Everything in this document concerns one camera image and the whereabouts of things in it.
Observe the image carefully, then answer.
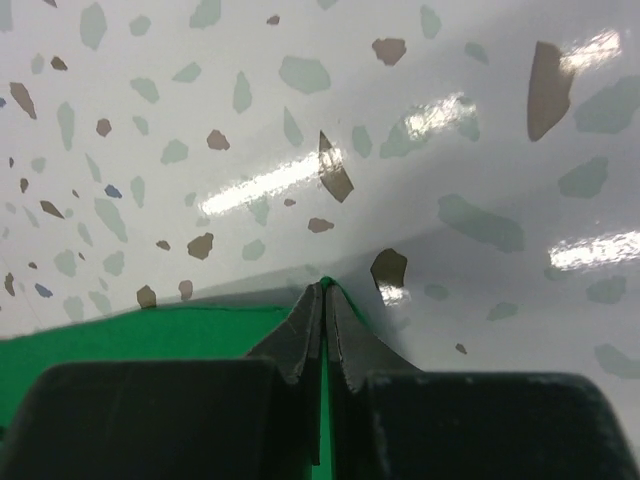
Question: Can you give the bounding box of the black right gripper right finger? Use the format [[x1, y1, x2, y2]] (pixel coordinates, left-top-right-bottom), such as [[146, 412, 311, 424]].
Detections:
[[324, 284, 639, 479]]

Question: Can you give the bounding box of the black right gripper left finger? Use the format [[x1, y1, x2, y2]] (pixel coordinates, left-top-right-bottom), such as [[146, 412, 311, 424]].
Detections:
[[1, 283, 323, 479]]

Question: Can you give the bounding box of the green t shirt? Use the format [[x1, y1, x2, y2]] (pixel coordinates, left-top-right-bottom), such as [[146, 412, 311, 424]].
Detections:
[[1, 304, 334, 479]]

